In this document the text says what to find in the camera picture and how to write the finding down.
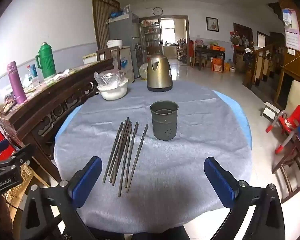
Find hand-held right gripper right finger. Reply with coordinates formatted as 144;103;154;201
204;156;290;240

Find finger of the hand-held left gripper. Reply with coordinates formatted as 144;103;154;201
5;144;36;167

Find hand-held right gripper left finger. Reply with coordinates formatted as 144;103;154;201
20;156;103;240

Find pile of metal chopsticks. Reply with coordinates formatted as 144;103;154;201
102;117;149;197

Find metal utensil holder cup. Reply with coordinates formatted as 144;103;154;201
150;100;179;141

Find carved wooden sideboard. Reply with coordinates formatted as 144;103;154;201
0;58;115;182

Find grey tablecloth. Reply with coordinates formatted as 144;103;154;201
53;80;252;233

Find purple water bottle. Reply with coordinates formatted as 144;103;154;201
7;61;28;105

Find dark wooden chair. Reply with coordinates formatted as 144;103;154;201
272;134;300;204

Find white step stool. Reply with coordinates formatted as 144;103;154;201
261;101;281;121

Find red child chair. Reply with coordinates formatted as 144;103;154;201
265;105;300;155

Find white bowl with plastic bag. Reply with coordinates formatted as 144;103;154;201
94;70;129;101

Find green thermos jug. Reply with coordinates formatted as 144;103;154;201
35;42;57;79

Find gold electric kettle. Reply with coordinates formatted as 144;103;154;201
146;54;173;92

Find white and blue cardboard box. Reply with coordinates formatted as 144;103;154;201
119;46;135;83

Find wooden stair railing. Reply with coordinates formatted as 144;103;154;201
242;41;287;90

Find dark wooden side table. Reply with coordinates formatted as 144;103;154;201
194;45;226;71

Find wooden chair with slatted back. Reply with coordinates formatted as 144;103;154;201
96;46;122;71

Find grey refrigerator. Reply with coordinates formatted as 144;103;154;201
107;12;143;80

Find brown door curtain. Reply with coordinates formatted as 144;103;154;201
92;0;121;51

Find glass display cabinet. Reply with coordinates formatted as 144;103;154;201
141;17;162;55

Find framed wall picture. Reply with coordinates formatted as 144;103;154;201
206;17;219;32

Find wall calendar poster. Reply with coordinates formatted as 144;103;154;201
284;9;300;52

